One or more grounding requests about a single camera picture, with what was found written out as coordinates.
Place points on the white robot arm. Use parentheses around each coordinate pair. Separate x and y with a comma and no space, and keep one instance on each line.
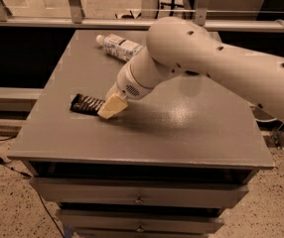
(174,46)

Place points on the top grey drawer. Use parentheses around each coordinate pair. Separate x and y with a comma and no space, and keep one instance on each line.
(141,193)

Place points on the dark chocolate rxbar wrapper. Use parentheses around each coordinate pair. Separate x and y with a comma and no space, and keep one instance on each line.
(84,104)

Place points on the grey drawer cabinet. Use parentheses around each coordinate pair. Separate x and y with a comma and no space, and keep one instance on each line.
(188,130)

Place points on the grey drawer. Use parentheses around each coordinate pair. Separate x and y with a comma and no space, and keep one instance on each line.
(127,234)
(141,193)
(139,222)

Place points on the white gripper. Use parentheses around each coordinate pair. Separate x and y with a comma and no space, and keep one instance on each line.
(126,84)

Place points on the metal railing frame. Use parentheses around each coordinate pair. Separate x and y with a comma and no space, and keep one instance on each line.
(215,15)

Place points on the clear plastic water bottle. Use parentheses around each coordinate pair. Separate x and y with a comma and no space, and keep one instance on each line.
(119,47)

